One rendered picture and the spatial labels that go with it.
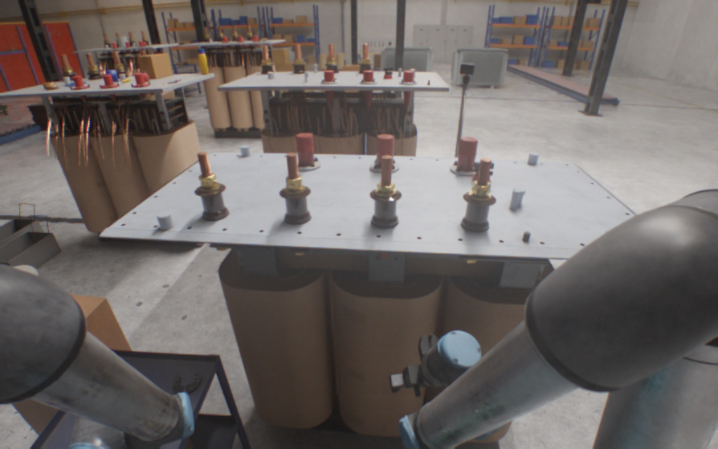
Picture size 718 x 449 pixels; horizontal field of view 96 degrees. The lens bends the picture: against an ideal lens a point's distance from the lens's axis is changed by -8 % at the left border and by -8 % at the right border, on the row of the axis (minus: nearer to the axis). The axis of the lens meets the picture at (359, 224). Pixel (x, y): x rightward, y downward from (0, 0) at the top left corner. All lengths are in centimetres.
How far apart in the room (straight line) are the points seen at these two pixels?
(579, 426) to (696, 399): 198
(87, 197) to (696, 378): 399
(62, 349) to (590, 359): 46
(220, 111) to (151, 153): 398
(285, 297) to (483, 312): 69
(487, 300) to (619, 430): 81
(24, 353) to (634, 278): 49
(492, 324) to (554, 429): 116
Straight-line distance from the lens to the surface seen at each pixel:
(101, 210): 402
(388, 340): 138
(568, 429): 244
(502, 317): 134
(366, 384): 159
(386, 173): 100
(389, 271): 121
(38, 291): 42
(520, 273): 128
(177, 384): 137
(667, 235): 35
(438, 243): 100
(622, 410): 55
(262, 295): 133
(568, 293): 34
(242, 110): 701
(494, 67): 1345
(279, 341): 148
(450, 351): 83
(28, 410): 200
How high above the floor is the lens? 189
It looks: 30 degrees down
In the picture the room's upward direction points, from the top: straight up
